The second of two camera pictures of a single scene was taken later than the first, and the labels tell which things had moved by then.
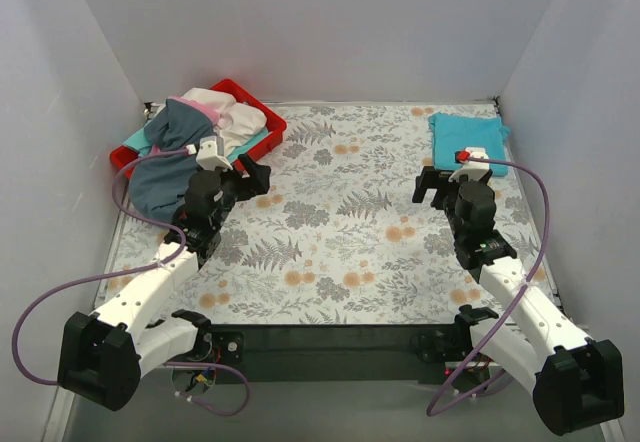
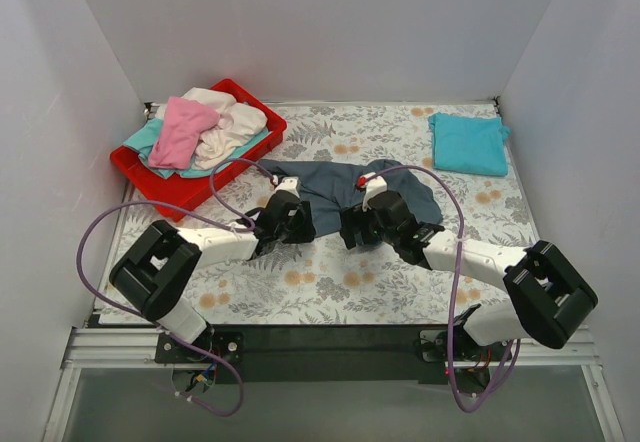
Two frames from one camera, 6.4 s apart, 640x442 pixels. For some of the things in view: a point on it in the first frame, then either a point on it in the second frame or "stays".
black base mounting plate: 344,354 stays
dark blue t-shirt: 158,187 to 329,189
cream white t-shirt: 237,123 stays
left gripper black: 245,180 to 300,222
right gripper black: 437,189 to 358,226
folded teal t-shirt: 451,133 stays
